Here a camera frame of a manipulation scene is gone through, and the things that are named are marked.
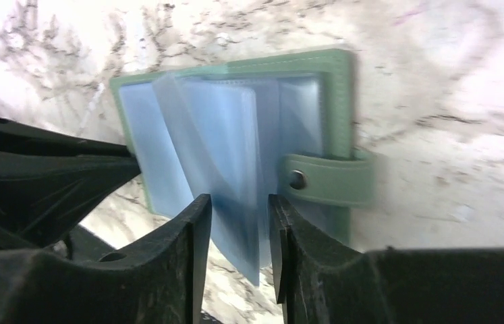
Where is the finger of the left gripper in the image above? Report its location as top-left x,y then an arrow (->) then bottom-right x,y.
0,118 -> 140,248

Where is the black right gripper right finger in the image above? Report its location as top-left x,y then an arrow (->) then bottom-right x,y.
269,194 -> 504,323

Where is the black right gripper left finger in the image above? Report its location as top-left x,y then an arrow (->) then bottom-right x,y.
0,194 -> 211,323

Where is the green card holder wallet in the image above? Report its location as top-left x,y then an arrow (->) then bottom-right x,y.
109,48 -> 375,285

